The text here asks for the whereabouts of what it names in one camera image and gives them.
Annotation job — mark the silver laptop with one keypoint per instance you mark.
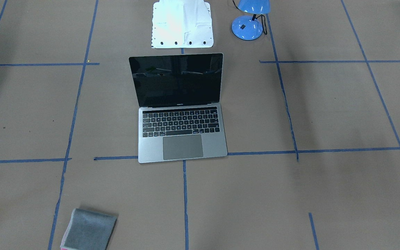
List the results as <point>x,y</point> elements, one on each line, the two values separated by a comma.
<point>180,114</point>

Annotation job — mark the blue desk lamp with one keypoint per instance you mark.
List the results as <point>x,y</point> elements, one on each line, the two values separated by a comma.
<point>250,28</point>

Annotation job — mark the folded grey cloth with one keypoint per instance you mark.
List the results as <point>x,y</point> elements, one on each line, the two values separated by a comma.
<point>88,230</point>

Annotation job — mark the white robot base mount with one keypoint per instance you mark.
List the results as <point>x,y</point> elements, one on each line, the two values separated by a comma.
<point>181,24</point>

